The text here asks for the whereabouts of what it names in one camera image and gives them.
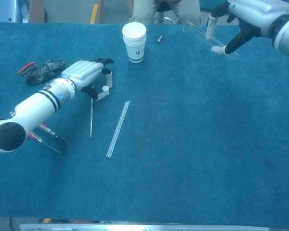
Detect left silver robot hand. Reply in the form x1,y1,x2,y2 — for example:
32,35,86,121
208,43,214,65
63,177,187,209
61,57,115,101

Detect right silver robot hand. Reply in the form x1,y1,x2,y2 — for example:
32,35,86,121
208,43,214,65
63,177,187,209
206,0,289,56

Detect clear glass test tube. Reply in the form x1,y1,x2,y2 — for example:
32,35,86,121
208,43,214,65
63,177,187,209
182,21,239,61

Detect black glove with orange cuff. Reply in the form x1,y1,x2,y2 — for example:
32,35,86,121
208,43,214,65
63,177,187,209
18,59,66,85

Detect thin white stirring rod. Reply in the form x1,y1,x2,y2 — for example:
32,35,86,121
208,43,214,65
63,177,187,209
90,97,94,138

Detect stacked white paper cups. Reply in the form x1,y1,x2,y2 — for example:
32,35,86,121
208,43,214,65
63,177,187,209
122,22,147,64

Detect clear plastic strip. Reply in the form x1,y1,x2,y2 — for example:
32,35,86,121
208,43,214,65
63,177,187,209
106,101,131,158

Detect brown cardboard box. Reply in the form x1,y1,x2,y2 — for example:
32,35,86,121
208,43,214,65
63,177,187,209
28,0,48,24

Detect seated person in beige trousers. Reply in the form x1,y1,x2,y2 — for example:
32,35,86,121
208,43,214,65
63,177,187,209
129,0,202,25

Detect black stool with metal pole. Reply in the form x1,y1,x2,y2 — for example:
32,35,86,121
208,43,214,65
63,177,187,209
154,2,176,25

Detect grey metal cabinet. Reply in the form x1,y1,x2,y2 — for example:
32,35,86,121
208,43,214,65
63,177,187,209
0,0,29,24

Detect blue felt table cloth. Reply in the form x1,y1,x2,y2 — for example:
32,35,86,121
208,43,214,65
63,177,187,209
0,21,289,228

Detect wooden frame legs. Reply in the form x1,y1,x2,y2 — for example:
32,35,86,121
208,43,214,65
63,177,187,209
90,0,134,24

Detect metal tongs with red handles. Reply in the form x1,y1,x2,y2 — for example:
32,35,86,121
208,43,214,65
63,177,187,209
28,123,72,156

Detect aluminium profile rail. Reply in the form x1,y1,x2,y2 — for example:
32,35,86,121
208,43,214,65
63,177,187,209
19,223,270,231

